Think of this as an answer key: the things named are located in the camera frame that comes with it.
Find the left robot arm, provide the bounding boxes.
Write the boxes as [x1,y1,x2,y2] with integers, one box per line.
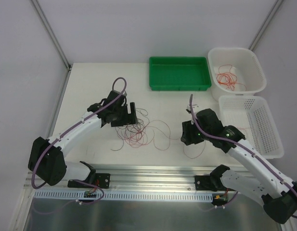
[28,90,138,188]

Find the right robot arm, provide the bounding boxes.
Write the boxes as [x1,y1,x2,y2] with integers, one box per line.
[181,106,297,224]

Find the green plastic tray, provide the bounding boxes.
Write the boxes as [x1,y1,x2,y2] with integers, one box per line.
[149,56,211,91]

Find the white perforated plastic basket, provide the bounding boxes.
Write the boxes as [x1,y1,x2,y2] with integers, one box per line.
[219,96,284,159]

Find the white solid plastic basket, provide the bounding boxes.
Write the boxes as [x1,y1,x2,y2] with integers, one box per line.
[207,48,267,101]

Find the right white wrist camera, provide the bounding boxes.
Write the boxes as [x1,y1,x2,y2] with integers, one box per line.
[186,104,200,113]

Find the aluminium mounting rail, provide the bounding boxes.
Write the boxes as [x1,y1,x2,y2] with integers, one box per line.
[23,165,285,194]

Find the orange wire in basket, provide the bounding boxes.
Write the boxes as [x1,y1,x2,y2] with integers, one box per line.
[215,64,247,92]

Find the white slotted cable duct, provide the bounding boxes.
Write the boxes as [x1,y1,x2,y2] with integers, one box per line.
[34,190,213,203]

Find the left aluminium frame post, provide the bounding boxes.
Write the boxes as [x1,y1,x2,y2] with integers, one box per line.
[30,0,72,71]

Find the aluminium frame post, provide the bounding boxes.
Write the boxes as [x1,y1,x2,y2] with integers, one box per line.
[30,0,72,71]
[248,0,285,52]

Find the right aluminium frame post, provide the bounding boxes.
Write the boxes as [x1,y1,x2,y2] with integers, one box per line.
[248,0,285,52]

